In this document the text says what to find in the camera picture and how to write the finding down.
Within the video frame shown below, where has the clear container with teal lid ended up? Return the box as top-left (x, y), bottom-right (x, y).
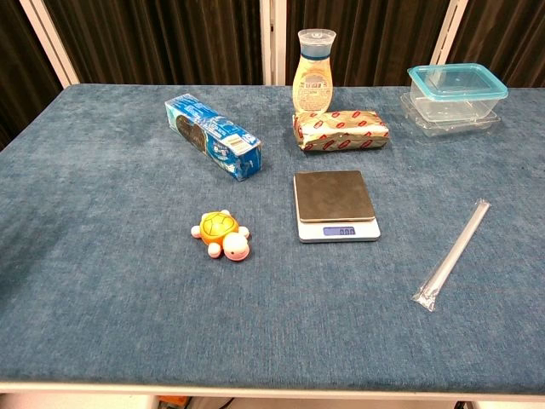
top-left (407, 62), bottom-right (509, 123)

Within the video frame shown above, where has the gold red wrapped food package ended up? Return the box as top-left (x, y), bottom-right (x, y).
top-left (292, 109), bottom-right (391, 153)

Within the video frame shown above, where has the blue cookie package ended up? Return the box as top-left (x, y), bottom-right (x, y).
top-left (163, 93), bottom-right (263, 182)

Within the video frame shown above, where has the orange toy turtle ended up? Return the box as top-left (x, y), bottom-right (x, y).
top-left (190, 209), bottom-right (251, 262)

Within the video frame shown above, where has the white upright frame post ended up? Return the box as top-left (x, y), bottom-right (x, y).
top-left (259, 0), bottom-right (291, 86)

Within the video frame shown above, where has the yellow sauce bottle clear cap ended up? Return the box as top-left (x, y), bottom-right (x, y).
top-left (291, 28), bottom-right (337, 114)

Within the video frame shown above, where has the blue fabric tablecloth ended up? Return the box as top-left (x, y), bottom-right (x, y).
top-left (0, 83), bottom-right (545, 395)

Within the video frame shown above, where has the dark pleated curtain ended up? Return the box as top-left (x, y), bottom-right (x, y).
top-left (0, 0), bottom-right (545, 150)

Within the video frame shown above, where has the clear plastic tray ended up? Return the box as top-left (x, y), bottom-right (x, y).
top-left (399, 93), bottom-right (502, 138)

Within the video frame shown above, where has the plastic-wrapped drinking straw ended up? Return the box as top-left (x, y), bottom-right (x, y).
top-left (410, 198), bottom-right (491, 313)

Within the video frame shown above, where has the digital kitchen scale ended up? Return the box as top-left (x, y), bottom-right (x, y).
top-left (292, 170), bottom-right (382, 244)

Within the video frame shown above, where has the white slanted frame post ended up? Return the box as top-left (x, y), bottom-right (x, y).
top-left (428, 0), bottom-right (475, 67)
top-left (19, 0), bottom-right (81, 89)

